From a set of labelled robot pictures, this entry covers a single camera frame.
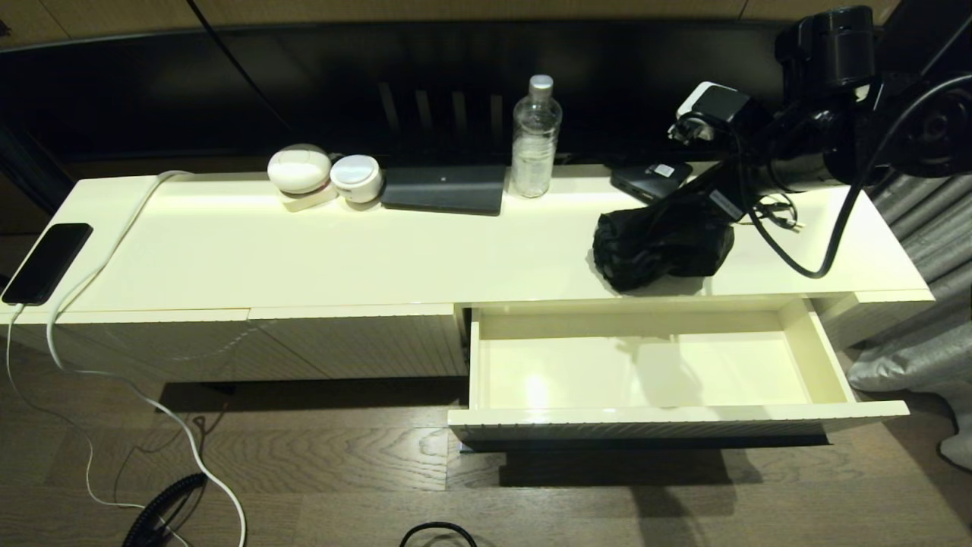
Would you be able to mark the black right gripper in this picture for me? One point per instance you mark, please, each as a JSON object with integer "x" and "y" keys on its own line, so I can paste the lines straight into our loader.
{"x": 729, "y": 190}

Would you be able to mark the black umbrella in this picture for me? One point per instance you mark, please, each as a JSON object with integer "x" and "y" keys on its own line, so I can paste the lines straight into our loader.
{"x": 653, "y": 243}

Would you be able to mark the cream ribbed drawer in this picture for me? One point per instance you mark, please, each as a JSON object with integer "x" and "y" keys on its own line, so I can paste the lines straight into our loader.
{"x": 645, "y": 372}

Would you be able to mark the black smartphone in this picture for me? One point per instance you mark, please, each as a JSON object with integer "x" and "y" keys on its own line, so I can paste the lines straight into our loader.
{"x": 47, "y": 262}

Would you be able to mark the cream low cabinet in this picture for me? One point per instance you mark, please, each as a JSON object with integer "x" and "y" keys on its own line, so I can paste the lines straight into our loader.
{"x": 380, "y": 258}

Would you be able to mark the small black labelled device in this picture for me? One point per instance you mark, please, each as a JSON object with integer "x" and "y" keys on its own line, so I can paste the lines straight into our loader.
{"x": 645, "y": 182}

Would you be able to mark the clear plastic water bottle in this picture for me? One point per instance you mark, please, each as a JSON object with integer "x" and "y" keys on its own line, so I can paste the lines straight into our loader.
{"x": 534, "y": 151}

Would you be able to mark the grey curtain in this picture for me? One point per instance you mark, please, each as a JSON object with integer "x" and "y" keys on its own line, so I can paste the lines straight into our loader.
{"x": 934, "y": 251}

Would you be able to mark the black flat set-top box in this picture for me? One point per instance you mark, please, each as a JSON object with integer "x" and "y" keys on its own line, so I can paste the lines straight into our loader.
{"x": 444, "y": 190}

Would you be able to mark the black television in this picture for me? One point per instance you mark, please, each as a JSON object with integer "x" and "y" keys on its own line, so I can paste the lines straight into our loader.
{"x": 456, "y": 83}

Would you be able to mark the white round device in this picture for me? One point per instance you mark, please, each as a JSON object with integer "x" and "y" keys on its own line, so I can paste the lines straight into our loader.
{"x": 356, "y": 178}

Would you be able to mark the plain cream cabinet door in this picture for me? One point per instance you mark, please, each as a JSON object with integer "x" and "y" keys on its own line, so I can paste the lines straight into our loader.
{"x": 380, "y": 342}

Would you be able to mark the beige device base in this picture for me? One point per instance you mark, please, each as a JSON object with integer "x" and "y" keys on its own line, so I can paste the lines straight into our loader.
{"x": 307, "y": 201}

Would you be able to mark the white oval device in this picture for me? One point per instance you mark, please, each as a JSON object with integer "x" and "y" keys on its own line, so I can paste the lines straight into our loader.
{"x": 299, "y": 170}

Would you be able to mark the scratched cream cabinet door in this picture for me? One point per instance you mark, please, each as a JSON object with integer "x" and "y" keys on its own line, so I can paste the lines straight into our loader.
{"x": 190, "y": 342}

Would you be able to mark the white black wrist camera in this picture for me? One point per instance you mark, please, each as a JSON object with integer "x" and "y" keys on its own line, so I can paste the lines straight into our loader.
{"x": 714, "y": 106}

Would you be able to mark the black wall shelf frame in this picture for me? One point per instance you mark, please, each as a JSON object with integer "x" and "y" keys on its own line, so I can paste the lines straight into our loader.
{"x": 911, "y": 30}

